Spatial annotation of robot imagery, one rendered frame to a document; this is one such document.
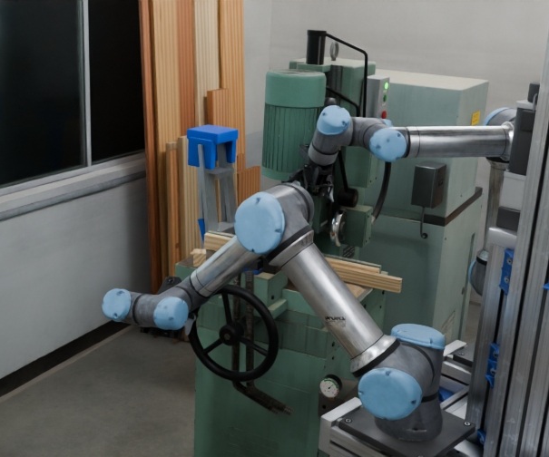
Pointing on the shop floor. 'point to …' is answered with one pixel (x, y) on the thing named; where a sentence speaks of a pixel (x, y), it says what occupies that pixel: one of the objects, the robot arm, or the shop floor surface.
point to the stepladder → (202, 140)
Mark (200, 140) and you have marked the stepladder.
